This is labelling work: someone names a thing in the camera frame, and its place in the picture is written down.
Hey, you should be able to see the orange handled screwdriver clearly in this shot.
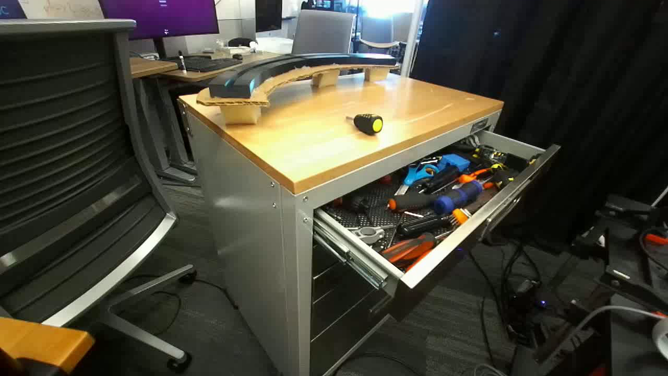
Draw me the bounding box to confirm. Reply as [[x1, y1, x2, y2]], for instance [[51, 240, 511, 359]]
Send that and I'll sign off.
[[387, 164, 493, 214]]

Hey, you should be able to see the blue handled screwdriver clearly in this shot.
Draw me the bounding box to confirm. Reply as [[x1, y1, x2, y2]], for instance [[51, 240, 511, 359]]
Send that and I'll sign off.
[[435, 179, 484, 214]]

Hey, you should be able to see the grey tool drawer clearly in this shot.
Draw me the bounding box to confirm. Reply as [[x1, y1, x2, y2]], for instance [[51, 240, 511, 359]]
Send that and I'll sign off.
[[315, 131, 560, 290]]

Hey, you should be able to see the grey chair backrest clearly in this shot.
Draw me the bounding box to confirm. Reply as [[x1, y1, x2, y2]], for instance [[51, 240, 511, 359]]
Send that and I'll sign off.
[[293, 11, 355, 55]]

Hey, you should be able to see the purple screen monitor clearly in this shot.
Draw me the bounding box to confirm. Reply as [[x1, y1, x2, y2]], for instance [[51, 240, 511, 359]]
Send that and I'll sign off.
[[98, 0, 220, 40]]

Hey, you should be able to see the grey metal tool cabinet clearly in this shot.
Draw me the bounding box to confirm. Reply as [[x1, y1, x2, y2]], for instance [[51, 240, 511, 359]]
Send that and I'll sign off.
[[177, 70, 505, 376]]

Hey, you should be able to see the black keyboard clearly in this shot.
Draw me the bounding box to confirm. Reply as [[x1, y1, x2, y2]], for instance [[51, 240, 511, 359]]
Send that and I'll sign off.
[[177, 57, 242, 70]]

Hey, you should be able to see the black curtain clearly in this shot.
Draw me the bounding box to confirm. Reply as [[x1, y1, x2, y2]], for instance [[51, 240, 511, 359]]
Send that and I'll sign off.
[[412, 0, 668, 243]]

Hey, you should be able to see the orange black handled tool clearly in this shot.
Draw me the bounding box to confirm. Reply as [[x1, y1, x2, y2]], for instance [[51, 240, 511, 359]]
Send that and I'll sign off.
[[383, 233, 436, 265]]

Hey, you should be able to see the curved black wooden track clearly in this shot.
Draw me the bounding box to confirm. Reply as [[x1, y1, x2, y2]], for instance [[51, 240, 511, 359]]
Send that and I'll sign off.
[[196, 52, 396, 122]]

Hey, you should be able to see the blue pliers tool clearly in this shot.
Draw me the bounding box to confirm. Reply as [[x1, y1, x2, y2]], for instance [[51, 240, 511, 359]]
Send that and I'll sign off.
[[396, 155, 469, 193]]

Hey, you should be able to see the black yellow stubby screwdriver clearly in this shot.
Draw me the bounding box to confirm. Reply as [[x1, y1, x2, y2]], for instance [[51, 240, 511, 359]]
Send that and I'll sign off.
[[351, 113, 384, 135]]

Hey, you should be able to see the black mesh office chair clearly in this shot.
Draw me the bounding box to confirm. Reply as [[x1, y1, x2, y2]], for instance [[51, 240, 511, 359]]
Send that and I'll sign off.
[[0, 19, 195, 371]]

